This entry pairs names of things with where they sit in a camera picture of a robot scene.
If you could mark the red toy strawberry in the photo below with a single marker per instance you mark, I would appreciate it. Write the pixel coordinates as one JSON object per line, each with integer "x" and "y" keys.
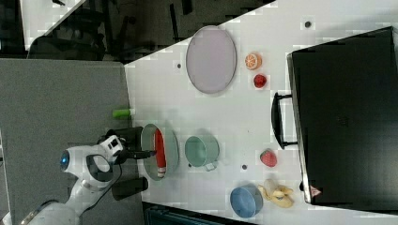
{"x": 268, "y": 158}

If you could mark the green mug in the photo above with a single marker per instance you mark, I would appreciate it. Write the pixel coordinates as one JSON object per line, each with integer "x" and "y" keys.
{"x": 202, "y": 151}

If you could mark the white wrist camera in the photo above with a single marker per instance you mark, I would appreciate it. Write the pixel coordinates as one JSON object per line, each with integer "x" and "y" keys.
{"x": 112, "y": 146}

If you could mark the toy orange slice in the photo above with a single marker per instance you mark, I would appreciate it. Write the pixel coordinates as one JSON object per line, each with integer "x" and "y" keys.
{"x": 253, "y": 61}

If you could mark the small dark red strawberry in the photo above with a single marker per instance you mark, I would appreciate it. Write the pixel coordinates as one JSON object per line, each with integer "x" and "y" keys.
{"x": 260, "y": 80}

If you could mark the blue bowl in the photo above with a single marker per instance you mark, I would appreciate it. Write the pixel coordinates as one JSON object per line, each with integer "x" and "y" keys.
{"x": 246, "y": 201}

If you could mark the toaster oven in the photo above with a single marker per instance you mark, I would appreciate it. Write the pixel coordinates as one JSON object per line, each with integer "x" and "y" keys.
{"x": 345, "y": 105}

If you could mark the green toy avocado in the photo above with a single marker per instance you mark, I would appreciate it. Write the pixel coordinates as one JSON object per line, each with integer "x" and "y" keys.
{"x": 123, "y": 113}

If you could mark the green plastic strainer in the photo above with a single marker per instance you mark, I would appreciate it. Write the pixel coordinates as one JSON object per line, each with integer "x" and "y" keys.
{"x": 170, "y": 150}

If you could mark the grey round plate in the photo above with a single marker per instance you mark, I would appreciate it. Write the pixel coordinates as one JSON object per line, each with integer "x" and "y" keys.
{"x": 211, "y": 60}

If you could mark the red plush ketchup bottle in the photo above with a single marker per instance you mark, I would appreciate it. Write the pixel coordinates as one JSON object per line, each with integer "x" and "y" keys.
{"x": 160, "y": 155}

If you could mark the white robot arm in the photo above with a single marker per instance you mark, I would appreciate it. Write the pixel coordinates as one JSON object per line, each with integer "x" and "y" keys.
{"x": 93, "y": 166}

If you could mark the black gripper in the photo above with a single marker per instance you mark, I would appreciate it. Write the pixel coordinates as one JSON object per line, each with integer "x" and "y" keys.
{"x": 124, "y": 155}

